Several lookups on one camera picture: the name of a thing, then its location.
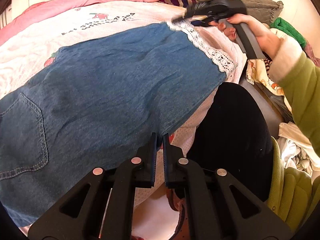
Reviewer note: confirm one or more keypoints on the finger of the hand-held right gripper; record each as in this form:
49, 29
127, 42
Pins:
188, 12
202, 23

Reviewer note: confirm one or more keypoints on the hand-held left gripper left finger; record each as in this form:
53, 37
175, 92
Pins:
152, 160

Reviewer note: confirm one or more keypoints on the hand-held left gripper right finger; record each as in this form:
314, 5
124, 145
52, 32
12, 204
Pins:
166, 160

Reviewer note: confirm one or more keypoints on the blue denim pants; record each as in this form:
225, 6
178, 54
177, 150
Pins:
112, 80

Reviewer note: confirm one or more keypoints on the person's right forearm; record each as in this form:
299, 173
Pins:
300, 92

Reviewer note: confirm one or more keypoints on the person's right hand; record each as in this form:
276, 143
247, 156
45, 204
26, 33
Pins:
265, 38

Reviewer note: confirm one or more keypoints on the green towel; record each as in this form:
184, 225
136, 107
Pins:
287, 28

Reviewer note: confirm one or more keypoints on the cartoon printed cloth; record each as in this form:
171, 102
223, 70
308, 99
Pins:
260, 80

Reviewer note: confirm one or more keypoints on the pink strawberry printed bed sheet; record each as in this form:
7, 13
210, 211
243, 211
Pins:
75, 22

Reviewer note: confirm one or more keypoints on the white crumpled cloth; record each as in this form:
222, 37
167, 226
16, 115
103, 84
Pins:
292, 152

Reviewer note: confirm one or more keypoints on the person's green jacket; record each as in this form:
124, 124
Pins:
295, 192

